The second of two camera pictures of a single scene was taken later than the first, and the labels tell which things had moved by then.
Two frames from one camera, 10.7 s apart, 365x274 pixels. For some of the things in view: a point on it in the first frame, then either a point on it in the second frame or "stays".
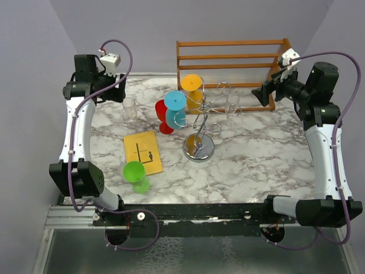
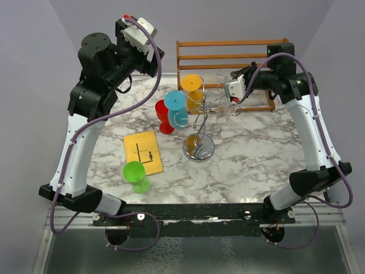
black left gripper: x=116 y=93 → x=146 y=65
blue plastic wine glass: x=175 y=102 stays
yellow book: x=143 y=147 stays
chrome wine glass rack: x=199 y=146 stays
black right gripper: x=271 y=85 → x=245 y=71
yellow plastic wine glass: x=192 y=83 stays
